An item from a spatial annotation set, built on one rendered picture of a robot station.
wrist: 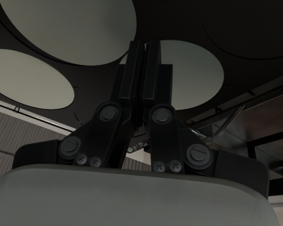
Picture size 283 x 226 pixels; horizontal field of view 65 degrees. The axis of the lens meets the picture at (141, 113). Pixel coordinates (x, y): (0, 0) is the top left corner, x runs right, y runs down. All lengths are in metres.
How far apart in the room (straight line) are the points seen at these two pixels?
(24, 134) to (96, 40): 2.26
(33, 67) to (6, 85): 0.06
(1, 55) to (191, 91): 0.18
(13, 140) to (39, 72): 2.16
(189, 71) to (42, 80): 0.15
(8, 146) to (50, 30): 2.20
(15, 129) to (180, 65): 2.29
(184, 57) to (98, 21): 0.07
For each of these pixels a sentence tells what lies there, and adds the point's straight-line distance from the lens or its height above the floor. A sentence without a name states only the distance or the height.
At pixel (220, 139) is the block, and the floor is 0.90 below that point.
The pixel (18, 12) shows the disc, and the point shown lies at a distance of 0.20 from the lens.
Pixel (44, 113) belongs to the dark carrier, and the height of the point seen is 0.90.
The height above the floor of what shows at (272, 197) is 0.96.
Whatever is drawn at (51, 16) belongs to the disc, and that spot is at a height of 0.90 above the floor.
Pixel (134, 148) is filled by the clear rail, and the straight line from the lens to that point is 0.36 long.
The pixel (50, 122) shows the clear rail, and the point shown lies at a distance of 0.34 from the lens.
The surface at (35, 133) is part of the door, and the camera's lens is 2.45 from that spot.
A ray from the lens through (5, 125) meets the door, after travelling 2.43.
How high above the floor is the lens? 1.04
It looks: 31 degrees down
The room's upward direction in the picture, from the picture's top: 172 degrees counter-clockwise
